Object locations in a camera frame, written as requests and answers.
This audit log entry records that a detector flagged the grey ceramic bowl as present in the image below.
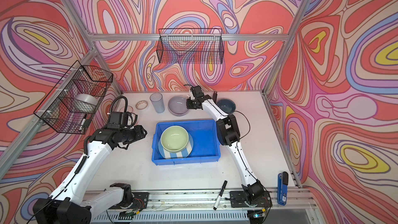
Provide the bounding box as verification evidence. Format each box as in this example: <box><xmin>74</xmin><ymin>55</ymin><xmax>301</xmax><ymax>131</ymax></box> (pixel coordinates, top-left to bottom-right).
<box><xmin>167</xmin><ymin>96</ymin><xmax>189</xmax><ymax>116</ymax></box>

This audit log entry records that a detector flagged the marker in left basket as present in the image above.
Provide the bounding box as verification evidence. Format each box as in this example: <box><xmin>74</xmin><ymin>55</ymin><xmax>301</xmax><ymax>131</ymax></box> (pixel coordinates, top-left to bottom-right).
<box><xmin>79</xmin><ymin>114</ymin><xmax>87</xmax><ymax>131</ymax></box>

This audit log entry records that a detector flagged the blue handheld device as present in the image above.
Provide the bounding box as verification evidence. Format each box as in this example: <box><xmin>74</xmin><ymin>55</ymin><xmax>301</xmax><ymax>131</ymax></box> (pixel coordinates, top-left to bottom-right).
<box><xmin>277</xmin><ymin>172</ymin><xmax>289</xmax><ymax>206</ymax></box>

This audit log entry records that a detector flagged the black wire basket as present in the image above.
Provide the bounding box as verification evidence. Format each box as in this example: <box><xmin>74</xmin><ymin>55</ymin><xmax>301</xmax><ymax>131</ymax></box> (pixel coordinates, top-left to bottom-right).
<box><xmin>34</xmin><ymin>61</ymin><xmax>113</xmax><ymax>134</ymax></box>
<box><xmin>156</xmin><ymin>28</ymin><xmax>224</xmax><ymax>64</ymax></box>

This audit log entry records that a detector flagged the black flashlight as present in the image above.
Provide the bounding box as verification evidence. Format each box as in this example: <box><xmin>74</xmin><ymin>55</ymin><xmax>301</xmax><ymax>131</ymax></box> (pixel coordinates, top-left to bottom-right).
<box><xmin>212</xmin><ymin>91</ymin><xmax>218</xmax><ymax>103</ymax></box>

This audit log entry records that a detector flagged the blue plastic bin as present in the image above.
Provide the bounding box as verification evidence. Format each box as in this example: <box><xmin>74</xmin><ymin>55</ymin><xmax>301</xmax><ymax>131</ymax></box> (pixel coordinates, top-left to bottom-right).
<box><xmin>151</xmin><ymin>120</ymin><xmax>221</xmax><ymax>166</ymax></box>

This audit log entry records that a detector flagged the black wire basket on left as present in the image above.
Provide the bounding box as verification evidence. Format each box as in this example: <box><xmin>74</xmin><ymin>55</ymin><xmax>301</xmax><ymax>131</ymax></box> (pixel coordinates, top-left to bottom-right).
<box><xmin>34</xmin><ymin>61</ymin><xmax>113</xmax><ymax>134</ymax></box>

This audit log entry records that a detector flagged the clear tape roll in basket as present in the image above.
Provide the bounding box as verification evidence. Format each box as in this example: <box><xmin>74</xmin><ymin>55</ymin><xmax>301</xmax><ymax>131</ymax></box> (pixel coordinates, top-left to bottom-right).
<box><xmin>73</xmin><ymin>93</ymin><xmax>98</xmax><ymax>114</ymax></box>

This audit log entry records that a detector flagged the dark teal bowl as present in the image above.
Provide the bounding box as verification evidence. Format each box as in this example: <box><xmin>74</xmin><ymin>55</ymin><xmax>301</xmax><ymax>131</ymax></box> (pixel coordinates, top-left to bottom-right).
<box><xmin>217</xmin><ymin>99</ymin><xmax>236</xmax><ymax>114</ymax></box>

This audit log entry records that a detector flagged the black marker on front rail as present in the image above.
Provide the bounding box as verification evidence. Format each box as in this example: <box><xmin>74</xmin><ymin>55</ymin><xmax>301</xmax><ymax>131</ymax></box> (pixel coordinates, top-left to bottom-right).
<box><xmin>213</xmin><ymin>180</ymin><xmax>228</xmax><ymax>211</ymax></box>

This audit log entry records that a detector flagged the black wire basket on back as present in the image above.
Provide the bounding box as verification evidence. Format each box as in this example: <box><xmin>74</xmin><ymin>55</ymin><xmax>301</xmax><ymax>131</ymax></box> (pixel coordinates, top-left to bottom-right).
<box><xmin>156</xmin><ymin>28</ymin><xmax>224</xmax><ymax>64</ymax></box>

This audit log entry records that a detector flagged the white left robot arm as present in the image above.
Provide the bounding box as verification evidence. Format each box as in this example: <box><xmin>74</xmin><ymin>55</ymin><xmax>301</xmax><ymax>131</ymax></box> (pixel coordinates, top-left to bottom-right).
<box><xmin>33</xmin><ymin>111</ymin><xmax>147</xmax><ymax>224</ymax></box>

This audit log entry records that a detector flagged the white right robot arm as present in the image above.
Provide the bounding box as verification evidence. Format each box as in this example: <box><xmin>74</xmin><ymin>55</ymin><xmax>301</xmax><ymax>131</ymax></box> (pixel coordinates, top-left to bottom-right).
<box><xmin>186</xmin><ymin>84</ymin><xmax>265</xmax><ymax>205</ymax></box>

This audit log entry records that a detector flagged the pink translucent plastic cup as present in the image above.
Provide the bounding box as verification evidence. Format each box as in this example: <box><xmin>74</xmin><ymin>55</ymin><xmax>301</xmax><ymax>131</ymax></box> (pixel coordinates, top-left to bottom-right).
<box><xmin>118</xmin><ymin>106</ymin><xmax>134</xmax><ymax>113</ymax></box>

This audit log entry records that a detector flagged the blue frosted plastic cup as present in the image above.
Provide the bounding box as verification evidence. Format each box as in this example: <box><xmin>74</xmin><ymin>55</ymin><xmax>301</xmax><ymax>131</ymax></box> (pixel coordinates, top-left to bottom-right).
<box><xmin>150</xmin><ymin>92</ymin><xmax>165</xmax><ymax>114</ymax></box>

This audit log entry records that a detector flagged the roll of double-sided tape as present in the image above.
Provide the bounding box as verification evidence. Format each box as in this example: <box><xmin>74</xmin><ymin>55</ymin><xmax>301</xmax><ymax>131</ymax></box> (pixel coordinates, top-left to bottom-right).
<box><xmin>135</xmin><ymin>100</ymin><xmax>148</xmax><ymax>111</ymax></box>

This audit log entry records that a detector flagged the light green bowl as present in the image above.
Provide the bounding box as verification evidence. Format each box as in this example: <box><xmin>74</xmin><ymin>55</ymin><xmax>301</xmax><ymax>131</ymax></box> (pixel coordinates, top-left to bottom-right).
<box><xmin>160</xmin><ymin>125</ymin><xmax>189</xmax><ymax>152</ymax></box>

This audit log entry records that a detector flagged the aluminium front rail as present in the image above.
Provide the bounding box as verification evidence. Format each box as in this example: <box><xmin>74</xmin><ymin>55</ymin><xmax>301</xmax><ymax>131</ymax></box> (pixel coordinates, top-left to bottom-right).
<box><xmin>110</xmin><ymin>188</ymin><xmax>317</xmax><ymax>212</ymax></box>

